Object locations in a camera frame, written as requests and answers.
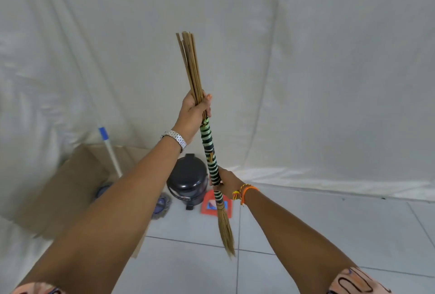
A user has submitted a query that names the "black pedal bin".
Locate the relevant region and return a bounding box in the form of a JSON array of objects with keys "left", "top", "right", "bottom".
[{"left": 166, "top": 153, "right": 208, "bottom": 211}]

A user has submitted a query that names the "person's patterned left sleeve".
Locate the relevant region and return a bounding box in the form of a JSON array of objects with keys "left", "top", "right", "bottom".
[{"left": 12, "top": 282, "right": 62, "bottom": 294}]

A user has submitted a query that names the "silver metal wristwatch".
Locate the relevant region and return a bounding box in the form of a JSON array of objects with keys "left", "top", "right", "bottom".
[{"left": 161, "top": 130, "right": 188, "bottom": 154}]

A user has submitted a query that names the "person's right hand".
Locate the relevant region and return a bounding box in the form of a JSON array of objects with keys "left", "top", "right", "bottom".
[{"left": 211, "top": 167, "right": 245, "bottom": 200}]

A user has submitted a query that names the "person's right forearm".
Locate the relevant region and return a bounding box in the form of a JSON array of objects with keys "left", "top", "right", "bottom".
[{"left": 243, "top": 188, "right": 358, "bottom": 294}]

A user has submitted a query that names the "person's patterned sleeve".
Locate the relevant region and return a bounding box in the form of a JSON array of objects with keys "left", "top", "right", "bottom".
[
  {"left": 327, "top": 267, "right": 392, "bottom": 294},
  {"left": 12, "top": 282, "right": 62, "bottom": 294}
]

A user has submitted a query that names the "white fabric backdrop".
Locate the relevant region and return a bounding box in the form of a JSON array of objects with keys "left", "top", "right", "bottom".
[{"left": 0, "top": 0, "right": 435, "bottom": 294}]

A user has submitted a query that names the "red dustpan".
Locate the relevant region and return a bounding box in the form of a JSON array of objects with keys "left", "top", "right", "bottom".
[{"left": 200, "top": 189, "right": 233, "bottom": 219}]

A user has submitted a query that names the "person's patterned right sleeve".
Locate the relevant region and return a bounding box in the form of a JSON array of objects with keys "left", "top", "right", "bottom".
[{"left": 327, "top": 267, "right": 392, "bottom": 294}]

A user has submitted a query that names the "person's left forearm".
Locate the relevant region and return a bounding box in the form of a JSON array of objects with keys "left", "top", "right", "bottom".
[{"left": 14, "top": 137, "right": 184, "bottom": 294}]

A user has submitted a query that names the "orange thread bracelet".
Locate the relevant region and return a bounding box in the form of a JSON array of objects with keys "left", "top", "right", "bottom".
[{"left": 239, "top": 184, "right": 260, "bottom": 206}]

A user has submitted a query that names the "mop with white handle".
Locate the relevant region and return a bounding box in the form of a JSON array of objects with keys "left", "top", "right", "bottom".
[{"left": 95, "top": 127, "right": 172, "bottom": 220}]

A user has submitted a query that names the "person's left hand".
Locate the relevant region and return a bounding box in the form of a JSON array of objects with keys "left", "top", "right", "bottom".
[{"left": 174, "top": 90, "right": 213, "bottom": 144}]

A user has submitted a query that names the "brown cardboard box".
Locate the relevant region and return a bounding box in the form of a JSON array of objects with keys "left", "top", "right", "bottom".
[{"left": 14, "top": 143, "right": 152, "bottom": 259}]

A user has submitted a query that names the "stick broom with green-wrapped handle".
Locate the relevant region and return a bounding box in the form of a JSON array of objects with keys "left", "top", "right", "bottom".
[{"left": 176, "top": 31, "right": 236, "bottom": 258}]

